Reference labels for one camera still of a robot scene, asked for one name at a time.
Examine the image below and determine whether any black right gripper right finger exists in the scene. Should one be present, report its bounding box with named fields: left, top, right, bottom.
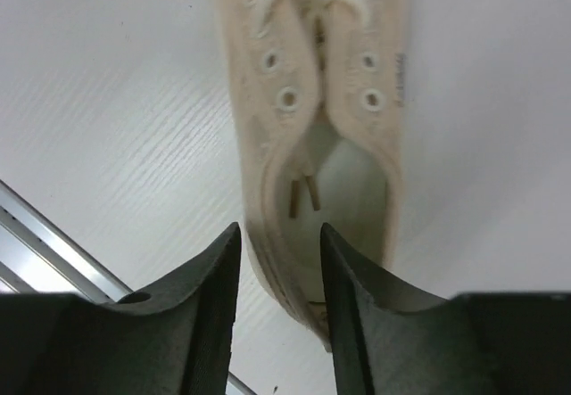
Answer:
left=320, top=225, right=570, bottom=394

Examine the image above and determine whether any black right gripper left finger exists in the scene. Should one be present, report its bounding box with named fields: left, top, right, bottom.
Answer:
left=1, top=224, right=241, bottom=394

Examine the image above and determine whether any beige sneaker front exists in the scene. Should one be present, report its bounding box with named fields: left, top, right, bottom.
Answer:
left=213, top=0, right=409, bottom=342

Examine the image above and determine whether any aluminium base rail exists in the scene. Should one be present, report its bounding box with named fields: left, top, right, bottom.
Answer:
left=1, top=185, right=249, bottom=394

